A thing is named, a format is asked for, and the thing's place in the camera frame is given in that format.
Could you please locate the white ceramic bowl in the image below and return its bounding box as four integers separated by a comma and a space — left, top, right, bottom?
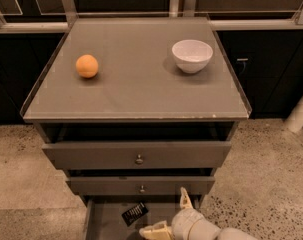
172, 39, 213, 74

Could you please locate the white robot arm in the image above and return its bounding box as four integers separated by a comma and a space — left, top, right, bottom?
139, 187, 258, 240

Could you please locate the grey top drawer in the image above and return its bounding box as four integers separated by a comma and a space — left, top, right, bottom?
42, 141, 231, 170

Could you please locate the metal rail frame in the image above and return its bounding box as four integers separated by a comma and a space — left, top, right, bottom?
0, 0, 303, 33

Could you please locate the white pipe post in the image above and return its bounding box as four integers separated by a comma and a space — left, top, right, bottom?
285, 96, 303, 133

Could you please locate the black rxbar chocolate bar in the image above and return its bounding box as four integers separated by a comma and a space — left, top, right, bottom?
122, 202, 148, 226

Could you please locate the grey middle drawer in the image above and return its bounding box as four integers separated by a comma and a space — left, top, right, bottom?
67, 176, 215, 196

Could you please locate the grey drawer cabinet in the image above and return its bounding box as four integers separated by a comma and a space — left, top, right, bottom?
19, 16, 253, 240

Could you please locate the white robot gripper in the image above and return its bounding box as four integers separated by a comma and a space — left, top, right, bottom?
139, 187, 221, 240

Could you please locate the orange fruit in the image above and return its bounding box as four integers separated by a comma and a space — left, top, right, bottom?
76, 54, 99, 78

